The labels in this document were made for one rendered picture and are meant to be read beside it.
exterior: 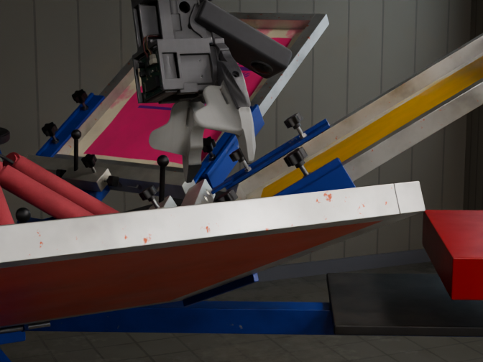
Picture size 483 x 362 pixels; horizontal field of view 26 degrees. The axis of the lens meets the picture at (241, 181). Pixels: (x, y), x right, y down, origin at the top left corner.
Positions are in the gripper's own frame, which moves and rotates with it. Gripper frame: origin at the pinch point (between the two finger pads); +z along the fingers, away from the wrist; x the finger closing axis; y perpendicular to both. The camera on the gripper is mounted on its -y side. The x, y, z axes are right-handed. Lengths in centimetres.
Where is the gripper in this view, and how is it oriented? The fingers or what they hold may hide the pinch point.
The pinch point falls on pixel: (223, 174)
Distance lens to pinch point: 109.4
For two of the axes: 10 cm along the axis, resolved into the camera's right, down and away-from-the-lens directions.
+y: -8.8, 0.9, -4.6
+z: 1.3, 9.9, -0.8
